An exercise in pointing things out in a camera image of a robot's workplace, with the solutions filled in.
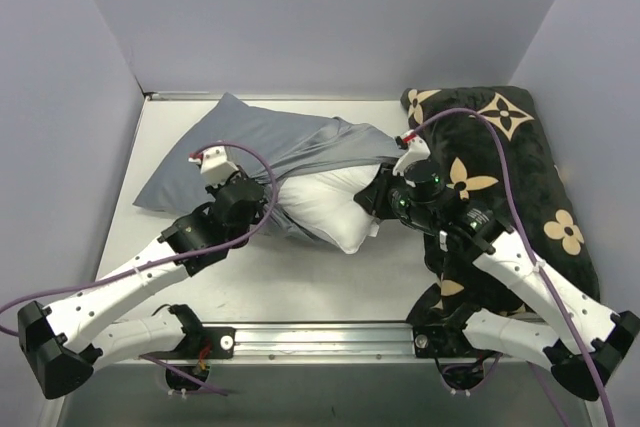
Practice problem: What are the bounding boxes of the aluminium front rail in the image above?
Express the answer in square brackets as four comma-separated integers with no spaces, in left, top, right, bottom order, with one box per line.
[55,324,594,366]

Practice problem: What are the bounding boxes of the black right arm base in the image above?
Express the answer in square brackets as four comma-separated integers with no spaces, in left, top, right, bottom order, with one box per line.
[407,304,497,359]

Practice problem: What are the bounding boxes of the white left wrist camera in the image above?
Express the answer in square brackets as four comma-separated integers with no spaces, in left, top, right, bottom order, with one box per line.
[188,146,240,189]

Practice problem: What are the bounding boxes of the aluminium back rail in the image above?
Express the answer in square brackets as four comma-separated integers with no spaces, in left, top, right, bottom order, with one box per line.
[146,91,399,102]

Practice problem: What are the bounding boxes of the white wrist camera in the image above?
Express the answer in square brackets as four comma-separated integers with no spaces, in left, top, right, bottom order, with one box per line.
[188,146,240,189]
[392,131,431,176]

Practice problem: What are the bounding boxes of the aluminium rail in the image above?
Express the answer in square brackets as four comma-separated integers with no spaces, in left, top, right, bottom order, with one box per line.
[55,324,594,366]
[146,91,399,102]

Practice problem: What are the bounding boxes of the white pillow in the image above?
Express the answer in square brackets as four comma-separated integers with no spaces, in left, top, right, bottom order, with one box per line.
[278,164,380,254]

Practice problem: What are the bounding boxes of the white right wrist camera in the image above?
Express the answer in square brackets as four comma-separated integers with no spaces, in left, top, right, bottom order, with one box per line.
[392,131,431,176]

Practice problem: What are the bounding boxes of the grey pillowcase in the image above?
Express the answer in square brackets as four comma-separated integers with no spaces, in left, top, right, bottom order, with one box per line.
[134,93,402,243]

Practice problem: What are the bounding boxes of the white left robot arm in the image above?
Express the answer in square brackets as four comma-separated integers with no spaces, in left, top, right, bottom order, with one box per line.
[17,172,267,399]

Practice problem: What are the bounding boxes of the black floral plush pillow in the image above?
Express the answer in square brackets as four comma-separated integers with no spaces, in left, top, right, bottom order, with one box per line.
[400,86,601,320]

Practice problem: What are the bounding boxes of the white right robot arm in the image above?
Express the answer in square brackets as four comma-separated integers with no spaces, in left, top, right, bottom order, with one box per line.
[354,160,639,401]

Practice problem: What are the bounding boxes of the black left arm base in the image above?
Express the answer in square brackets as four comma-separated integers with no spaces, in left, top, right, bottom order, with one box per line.
[149,304,236,360]

